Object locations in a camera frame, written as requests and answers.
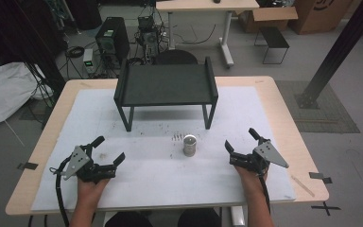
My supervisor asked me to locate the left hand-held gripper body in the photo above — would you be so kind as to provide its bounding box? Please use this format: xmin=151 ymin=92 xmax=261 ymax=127
xmin=60 ymin=144 xmax=118 ymax=184

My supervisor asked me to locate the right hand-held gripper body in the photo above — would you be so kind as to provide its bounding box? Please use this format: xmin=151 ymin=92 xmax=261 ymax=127
xmin=229 ymin=138 xmax=290 ymax=174

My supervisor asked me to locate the silver metal cup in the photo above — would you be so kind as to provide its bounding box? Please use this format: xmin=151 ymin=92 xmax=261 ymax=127
xmin=182 ymin=133 xmax=199 ymax=158

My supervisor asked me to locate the black metal shelf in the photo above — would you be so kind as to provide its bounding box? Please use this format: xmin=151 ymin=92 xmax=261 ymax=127
xmin=113 ymin=56 xmax=219 ymax=132

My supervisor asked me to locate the person's right hand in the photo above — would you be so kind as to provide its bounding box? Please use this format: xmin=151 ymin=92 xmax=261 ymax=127
xmin=233 ymin=166 xmax=270 ymax=197

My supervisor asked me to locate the person's left hand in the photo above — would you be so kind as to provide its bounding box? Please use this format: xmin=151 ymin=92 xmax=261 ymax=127
xmin=76 ymin=178 xmax=111 ymax=206

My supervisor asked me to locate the white foam mat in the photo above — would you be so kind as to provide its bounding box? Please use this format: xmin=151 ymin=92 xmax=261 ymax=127
xmin=30 ymin=86 xmax=297 ymax=212

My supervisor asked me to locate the thin wooden stick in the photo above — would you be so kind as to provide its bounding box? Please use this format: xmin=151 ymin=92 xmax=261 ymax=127
xmin=290 ymin=175 xmax=316 ymax=199

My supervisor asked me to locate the black tape strip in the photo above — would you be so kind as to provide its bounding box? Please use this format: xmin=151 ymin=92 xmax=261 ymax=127
xmin=308 ymin=171 xmax=333 ymax=184
xmin=16 ymin=161 xmax=40 ymax=171

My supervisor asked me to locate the person's left leg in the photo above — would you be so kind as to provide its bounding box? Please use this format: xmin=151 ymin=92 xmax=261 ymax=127
xmin=104 ymin=210 xmax=154 ymax=227

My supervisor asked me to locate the person's leg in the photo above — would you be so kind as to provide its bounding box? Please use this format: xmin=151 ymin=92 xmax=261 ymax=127
xmin=104 ymin=210 xmax=154 ymax=227
xmin=177 ymin=207 xmax=222 ymax=227

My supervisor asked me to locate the white table leg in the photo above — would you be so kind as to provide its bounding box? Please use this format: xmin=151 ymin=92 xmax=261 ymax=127
xmin=230 ymin=205 xmax=247 ymax=227

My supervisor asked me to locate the dark floor mat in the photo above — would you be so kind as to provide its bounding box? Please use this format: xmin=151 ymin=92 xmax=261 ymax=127
xmin=275 ymin=79 xmax=361 ymax=134

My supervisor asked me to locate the person's right leg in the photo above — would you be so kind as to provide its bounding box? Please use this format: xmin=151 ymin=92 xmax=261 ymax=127
xmin=177 ymin=207 xmax=222 ymax=227

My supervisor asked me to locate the small device with green display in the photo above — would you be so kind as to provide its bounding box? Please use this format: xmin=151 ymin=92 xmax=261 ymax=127
xmin=82 ymin=48 xmax=95 ymax=76

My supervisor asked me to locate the black tape cross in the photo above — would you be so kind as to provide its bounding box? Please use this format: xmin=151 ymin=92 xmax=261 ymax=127
xmin=310 ymin=201 xmax=342 ymax=218

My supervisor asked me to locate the small black side table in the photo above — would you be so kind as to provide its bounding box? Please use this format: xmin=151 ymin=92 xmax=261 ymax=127
xmin=253 ymin=26 xmax=290 ymax=65

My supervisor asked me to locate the black computer tower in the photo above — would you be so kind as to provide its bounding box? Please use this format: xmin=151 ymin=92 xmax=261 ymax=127
xmin=95 ymin=16 xmax=131 ymax=69

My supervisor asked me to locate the white plastic sheet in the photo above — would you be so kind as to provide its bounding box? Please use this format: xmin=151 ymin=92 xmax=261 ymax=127
xmin=0 ymin=52 xmax=55 ymax=128

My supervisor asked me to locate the black chair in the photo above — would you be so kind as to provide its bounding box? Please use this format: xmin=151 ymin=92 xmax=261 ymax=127
xmin=152 ymin=49 xmax=199 ymax=66

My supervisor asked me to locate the open cardboard box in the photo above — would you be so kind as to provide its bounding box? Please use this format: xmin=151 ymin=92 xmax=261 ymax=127
xmin=237 ymin=6 xmax=299 ymax=34

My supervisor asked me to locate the large cardboard box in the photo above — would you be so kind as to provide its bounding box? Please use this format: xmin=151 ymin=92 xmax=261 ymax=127
xmin=287 ymin=0 xmax=354 ymax=35

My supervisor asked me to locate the white desk with wooden top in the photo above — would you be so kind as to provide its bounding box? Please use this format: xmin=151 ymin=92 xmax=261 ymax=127
xmin=155 ymin=0 xmax=261 ymax=69

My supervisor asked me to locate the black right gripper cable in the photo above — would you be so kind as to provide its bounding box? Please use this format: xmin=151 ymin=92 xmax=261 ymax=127
xmin=258 ymin=174 xmax=272 ymax=216

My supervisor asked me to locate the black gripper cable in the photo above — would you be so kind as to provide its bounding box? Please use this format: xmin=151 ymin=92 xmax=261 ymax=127
xmin=258 ymin=174 xmax=272 ymax=216
xmin=49 ymin=156 xmax=71 ymax=227

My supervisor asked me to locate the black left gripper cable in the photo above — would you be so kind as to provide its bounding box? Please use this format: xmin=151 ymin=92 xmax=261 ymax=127
xmin=49 ymin=156 xmax=71 ymax=227

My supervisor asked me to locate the coiled black cable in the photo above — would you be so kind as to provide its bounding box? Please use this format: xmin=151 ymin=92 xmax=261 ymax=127
xmin=65 ymin=45 xmax=86 ymax=59

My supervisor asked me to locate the black metal post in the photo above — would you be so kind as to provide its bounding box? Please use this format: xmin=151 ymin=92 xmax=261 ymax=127
xmin=294 ymin=0 xmax=363 ymax=110

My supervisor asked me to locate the open computer with cables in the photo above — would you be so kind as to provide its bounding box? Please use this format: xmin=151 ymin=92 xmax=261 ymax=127
xmin=136 ymin=14 xmax=161 ymax=61

